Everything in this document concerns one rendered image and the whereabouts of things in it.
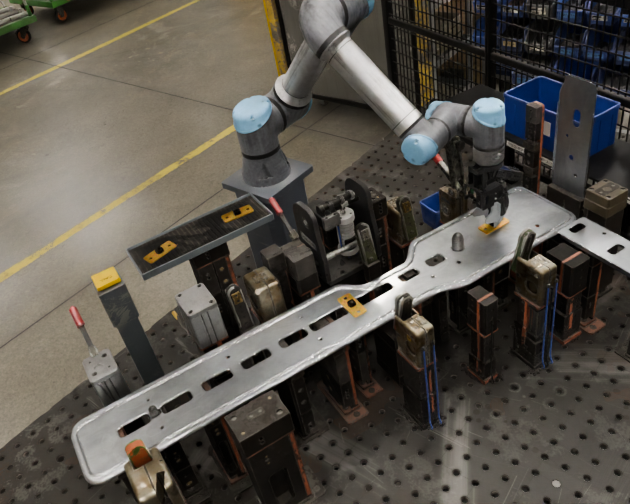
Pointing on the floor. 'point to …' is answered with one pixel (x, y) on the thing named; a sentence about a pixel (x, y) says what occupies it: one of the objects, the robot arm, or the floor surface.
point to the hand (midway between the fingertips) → (494, 220)
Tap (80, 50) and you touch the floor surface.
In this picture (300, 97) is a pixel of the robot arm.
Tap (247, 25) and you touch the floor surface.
